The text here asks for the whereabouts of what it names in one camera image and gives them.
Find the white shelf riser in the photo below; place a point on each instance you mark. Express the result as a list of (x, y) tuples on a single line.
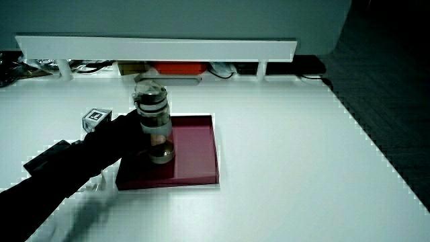
[(158, 48)]

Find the white bundle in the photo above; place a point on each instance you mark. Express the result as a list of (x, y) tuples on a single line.
[(222, 68)]

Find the clear bottle with dark bands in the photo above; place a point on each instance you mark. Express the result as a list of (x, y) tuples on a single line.
[(155, 111)]

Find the olive box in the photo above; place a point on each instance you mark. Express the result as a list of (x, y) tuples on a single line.
[(131, 68)]

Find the orange box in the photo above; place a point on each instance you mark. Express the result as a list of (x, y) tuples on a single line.
[(180, 67)]

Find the pile of dark clutter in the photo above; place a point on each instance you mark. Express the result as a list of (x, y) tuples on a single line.
[(13, 69)]

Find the person's right hand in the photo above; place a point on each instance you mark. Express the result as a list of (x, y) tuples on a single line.
[(117, 136)]

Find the dark red tray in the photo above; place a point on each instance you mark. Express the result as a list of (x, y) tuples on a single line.
[(195, 151)]

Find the black wrist tracker box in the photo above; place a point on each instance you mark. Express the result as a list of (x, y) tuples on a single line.
[(45, 157)]

